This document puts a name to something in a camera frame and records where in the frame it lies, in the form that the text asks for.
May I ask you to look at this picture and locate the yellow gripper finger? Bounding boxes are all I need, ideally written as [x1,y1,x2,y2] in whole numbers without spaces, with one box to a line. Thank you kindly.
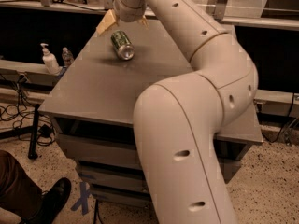
[96,9,118,35]
[138,16,149,28]

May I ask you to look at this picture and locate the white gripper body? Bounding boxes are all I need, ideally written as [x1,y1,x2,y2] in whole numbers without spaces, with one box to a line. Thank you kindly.
[113,0,146,22]

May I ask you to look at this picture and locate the green soda can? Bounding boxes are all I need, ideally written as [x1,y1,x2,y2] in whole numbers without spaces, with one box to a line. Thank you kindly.
[110,30,135,61]

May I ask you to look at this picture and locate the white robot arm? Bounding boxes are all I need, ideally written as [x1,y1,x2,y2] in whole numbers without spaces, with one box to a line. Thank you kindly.
[97,0,258,224]

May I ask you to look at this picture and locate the clear plastic bottle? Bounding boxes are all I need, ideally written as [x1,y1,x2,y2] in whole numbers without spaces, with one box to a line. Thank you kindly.
[62,47,74,66]

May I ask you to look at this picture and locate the white pump bottle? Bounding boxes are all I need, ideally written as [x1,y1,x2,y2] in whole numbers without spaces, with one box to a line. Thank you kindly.
[40,43,60,75]

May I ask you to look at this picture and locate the grey drawer cabinet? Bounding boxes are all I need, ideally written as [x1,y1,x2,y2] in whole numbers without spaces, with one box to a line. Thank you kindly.
[38,16,263,208]

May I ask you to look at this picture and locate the black stand leg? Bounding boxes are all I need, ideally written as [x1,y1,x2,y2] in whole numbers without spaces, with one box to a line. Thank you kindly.
[28,104,40,160]

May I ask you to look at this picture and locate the black leather shoe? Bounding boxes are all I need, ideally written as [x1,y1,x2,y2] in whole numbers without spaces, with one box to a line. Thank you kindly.
[19,177,71,224]

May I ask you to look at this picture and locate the brown trouser leg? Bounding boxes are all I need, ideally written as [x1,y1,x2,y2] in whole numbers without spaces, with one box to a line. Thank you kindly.
[0,150,42,219]

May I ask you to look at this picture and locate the black floor cables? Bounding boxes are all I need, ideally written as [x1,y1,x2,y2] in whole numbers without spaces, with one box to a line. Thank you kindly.
[0,73,57,147]

